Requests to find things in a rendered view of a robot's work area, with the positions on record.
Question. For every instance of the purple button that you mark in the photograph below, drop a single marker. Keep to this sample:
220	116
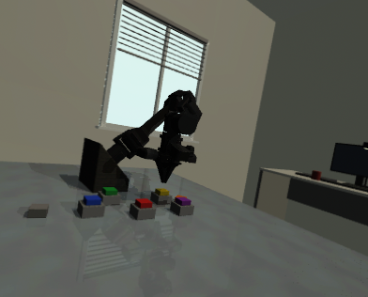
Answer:
182	206

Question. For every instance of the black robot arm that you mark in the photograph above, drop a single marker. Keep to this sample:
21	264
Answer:
179	116

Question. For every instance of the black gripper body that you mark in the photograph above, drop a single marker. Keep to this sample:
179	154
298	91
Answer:
152	154

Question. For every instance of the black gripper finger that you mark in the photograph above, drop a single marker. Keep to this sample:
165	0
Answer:
170	168
162	166

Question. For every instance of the yellow button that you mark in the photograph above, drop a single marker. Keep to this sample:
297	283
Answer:
161	196

